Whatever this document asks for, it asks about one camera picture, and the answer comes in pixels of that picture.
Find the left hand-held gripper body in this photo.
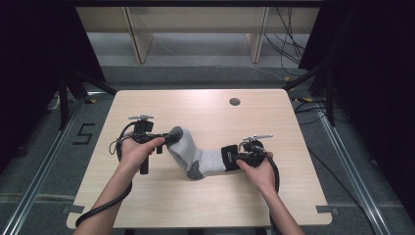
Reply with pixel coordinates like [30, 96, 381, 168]
[127, 115, 157, 175]

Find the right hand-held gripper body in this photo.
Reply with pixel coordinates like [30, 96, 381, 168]
[239, 133, 274, 168]

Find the grey sock with black cuff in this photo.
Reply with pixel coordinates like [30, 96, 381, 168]
[164, 125, 240, 181]

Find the person's right hand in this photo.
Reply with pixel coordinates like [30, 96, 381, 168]
[236, 152, 278, 194]

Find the person's left hand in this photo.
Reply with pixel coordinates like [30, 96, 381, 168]
[116, 136, 166, 175]

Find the black metal stand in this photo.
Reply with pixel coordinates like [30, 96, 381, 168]
[283, 63, 338, 127]
[58, 67, 117, 131]

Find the pale wooden shelf unit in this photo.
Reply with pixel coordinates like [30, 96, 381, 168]
[75, 6, 321, 65]

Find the dark curtain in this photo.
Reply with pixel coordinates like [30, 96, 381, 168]
[298, 0, 415, 223]
[0, 0, 107, 174]

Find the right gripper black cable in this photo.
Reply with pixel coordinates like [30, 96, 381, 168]
[249, 145, 282, 235]

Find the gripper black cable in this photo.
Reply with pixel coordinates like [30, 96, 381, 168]
[249, 145, 282, 235]
[74, 121, 138, 229]

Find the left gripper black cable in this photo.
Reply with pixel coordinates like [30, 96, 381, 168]
[74, 121, 138, 229]

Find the grey table bracket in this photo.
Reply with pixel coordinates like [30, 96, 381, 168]
[315, 205, 341, 215]

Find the black floor cable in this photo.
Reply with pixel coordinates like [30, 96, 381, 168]
[306, 146, 380, 235]

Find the aluminium floor rail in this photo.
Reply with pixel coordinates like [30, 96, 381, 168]
[0, 97, 86, 235]
[316, 111, 391, 235]

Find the bundle of black cables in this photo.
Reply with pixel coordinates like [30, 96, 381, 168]
[263, 6, 309, 77]

